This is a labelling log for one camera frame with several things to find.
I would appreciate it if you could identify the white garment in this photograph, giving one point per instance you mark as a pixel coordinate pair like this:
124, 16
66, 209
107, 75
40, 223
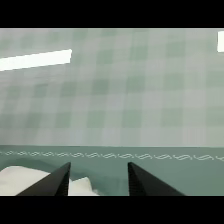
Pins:
16, 180

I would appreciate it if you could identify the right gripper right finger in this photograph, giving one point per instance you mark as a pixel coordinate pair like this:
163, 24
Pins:
143, 184

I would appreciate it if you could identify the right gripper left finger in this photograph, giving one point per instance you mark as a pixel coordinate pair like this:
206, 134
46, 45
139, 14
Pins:
55, 183

